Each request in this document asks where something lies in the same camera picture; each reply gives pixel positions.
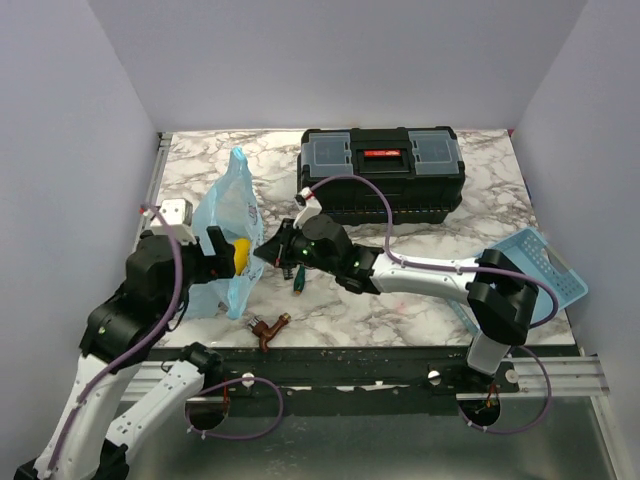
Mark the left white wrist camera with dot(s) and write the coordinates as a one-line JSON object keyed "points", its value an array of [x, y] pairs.
{"points": [[178, 214]]}

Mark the green handled screwdriver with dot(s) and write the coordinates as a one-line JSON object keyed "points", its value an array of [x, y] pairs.
{"points": [[299, 280]]}

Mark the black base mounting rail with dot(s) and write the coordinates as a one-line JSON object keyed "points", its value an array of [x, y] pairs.
{"points": [[349, 381]]}

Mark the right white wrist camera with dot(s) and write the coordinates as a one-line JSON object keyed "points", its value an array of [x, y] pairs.
{"points": [[309, 207]]}

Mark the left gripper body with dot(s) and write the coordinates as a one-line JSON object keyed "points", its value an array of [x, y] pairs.
{"points": [[198, 268]]}

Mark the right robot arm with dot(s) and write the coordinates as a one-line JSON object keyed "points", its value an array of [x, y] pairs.
{"points": [[499, 295]]}

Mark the yellow fake lemon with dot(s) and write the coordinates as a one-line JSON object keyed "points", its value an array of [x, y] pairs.
{"points": [[242, 251]]}

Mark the brown brass faucet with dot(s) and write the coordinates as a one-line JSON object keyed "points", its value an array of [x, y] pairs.
{"points": [[265, 333]]}

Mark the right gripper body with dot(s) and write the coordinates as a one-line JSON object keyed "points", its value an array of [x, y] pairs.
{"points": [[296, 251]]}

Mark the black plastic toolbox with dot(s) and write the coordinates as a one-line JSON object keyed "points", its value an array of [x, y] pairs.
{"points": [[420, 172]]}

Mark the light blue plastic basket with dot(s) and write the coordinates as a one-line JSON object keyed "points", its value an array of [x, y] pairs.
{"points": [[534, 256]]}

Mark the light blue plastic bag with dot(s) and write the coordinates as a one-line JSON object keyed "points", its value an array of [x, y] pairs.
{"points": [[231, 205]]}

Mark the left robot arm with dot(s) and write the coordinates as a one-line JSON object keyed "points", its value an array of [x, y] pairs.
{"points": [[91, 441]]}

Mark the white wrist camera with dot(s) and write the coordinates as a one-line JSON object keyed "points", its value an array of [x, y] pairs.
{"points": [[178, 214], [309, 207]]}

